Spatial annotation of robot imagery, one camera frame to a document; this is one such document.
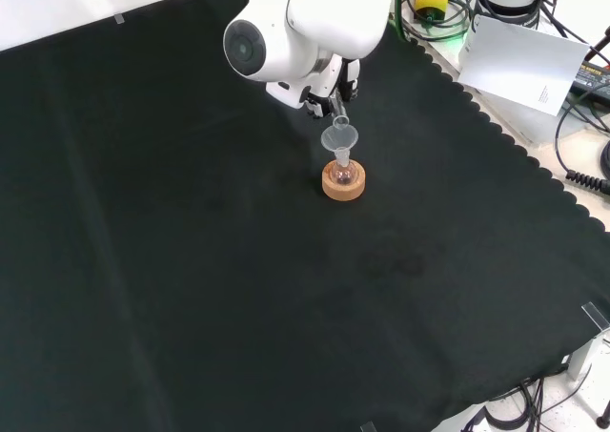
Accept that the black cable bundle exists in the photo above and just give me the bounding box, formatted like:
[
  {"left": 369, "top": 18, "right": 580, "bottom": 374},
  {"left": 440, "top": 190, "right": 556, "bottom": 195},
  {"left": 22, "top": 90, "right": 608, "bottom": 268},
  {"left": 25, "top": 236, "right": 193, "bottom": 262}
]
[{"left": 459, "top": 362, "right": 610, "bottom": 432}]

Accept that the black bench cloth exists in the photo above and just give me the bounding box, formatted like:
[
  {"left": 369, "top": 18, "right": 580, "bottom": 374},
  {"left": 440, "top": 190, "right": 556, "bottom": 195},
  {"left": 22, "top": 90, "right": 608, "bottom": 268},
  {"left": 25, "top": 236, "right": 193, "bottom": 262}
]
[{"left": 0, "top": 0, "right": 610, "bottom": 432}]

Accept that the clear round-bottom flask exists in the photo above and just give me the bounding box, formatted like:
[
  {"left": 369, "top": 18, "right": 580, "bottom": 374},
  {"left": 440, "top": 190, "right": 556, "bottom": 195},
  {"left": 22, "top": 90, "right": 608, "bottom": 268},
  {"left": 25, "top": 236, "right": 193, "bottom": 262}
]
[{"left": 331, "top": 153, "right": 358, "bottom": 187}]

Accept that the black coiled cable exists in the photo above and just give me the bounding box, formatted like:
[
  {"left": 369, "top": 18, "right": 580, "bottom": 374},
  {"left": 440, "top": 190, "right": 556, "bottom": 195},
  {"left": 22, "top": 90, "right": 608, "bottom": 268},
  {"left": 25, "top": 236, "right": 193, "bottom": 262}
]
[{"left": 552, "top": 84, "right": 610, "bottom": 196}]

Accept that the cork ring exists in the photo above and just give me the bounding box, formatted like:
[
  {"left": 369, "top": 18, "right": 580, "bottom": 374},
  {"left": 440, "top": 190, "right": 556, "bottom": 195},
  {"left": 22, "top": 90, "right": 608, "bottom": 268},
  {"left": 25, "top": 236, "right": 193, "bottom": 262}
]
[{"left": 321, "top": 159, "right": 368, "bottom": 202}]

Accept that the translucent plastic funnel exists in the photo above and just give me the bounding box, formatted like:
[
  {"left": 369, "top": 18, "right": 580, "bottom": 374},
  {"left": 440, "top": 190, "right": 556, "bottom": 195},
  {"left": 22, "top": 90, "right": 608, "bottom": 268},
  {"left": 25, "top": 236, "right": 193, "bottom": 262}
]
[{"left": 319, "top": 123, "right": 360, "bottom": 167}]

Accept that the clear graduated cylinder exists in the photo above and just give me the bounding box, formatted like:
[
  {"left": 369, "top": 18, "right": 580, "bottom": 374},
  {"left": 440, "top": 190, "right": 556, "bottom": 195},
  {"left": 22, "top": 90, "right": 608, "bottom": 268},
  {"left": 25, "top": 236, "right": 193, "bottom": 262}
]
[{"left": 330, "top": 93, "right": 351, "bottom": 129}]

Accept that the black power adapter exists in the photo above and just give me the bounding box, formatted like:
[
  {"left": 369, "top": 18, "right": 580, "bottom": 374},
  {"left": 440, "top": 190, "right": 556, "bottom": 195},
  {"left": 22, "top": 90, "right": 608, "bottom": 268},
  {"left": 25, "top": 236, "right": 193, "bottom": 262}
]
[{"left": 568, "top": 61, "right": 610, "bottom": 101}]

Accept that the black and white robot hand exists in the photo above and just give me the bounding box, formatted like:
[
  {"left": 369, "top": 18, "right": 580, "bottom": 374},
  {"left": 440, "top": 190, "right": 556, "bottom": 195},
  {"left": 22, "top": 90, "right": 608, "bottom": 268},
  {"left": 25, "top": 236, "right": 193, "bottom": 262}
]
[{"left": 301, "top": 55, "right": 361, "bottom": 118}]

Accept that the white bench bracket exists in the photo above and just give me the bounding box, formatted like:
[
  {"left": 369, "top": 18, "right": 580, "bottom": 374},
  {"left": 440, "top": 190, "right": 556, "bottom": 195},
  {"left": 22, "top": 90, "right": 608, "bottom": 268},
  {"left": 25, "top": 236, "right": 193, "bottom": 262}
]
[{"left": 566, "top": 329, "right": 610, "bottom": 381}]

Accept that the green cable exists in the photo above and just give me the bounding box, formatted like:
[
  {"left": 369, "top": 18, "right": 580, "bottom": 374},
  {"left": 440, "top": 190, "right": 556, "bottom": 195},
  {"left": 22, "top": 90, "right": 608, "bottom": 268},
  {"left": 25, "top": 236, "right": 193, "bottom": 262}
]
[{"left": 389, "top": 2, "right": 473, "bottom": 47}]

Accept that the pale board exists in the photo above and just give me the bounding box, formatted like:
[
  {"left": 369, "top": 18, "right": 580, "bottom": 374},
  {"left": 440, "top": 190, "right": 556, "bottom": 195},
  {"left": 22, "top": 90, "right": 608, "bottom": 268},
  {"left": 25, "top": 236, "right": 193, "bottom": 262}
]
[{"left": 456, "top": 13, "right": 592, "bottom": 117}]

